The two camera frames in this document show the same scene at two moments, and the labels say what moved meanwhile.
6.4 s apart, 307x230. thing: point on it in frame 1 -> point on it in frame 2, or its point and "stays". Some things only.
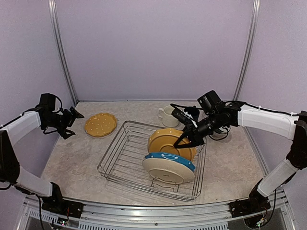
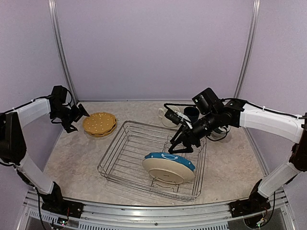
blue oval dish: x=176 y=157 stays
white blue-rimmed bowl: x=218 y=135 -> x=227 y=138
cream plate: x=168 y=171 stays
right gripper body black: x=198 y=137 stays
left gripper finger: x=76 y=114 -> x=83 y=110
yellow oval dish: x=162 y=141 -> x=103 y=134
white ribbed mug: x=168 y=120 stays
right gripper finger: x=183 y=135 -> x=175 y=143
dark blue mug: x=193 y=111 stays
